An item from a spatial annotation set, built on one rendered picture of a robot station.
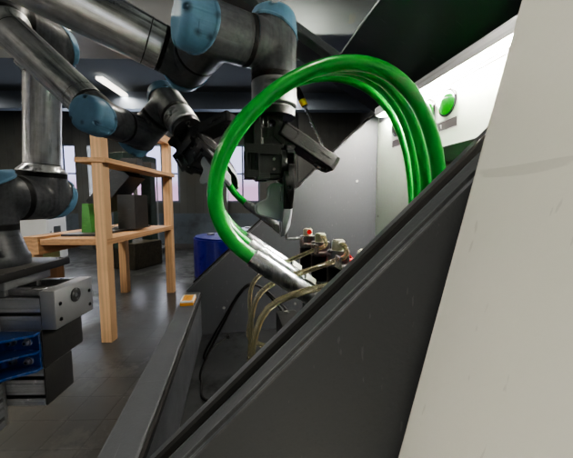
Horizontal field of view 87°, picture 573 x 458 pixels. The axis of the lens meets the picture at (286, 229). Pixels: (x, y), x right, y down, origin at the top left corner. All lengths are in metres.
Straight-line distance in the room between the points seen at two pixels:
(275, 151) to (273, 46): 0.15
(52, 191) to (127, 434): 0.76
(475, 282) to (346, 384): 0.10
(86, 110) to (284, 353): 0.64
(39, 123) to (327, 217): 0.81
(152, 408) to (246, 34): 0.50
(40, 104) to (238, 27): 0.68
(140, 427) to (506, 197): 0.39
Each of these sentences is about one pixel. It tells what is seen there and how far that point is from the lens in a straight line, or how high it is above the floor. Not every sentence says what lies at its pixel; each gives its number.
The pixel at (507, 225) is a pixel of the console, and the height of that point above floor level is 1.18.
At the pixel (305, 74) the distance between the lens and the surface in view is 0.30.
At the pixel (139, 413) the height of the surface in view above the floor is 0.95.
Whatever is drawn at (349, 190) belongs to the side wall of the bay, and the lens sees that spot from 0.89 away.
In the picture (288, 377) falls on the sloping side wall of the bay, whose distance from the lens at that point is 0.20.
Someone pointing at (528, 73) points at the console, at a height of 1.26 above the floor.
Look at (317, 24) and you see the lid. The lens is 0.87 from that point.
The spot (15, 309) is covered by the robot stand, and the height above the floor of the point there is 0.95.
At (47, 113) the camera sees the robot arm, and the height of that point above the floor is 1.43.
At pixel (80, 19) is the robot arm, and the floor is 1.45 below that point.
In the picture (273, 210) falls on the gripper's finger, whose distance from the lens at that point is 0.50.
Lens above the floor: 1.19
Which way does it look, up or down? 5 degrees down
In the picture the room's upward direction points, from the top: straight up
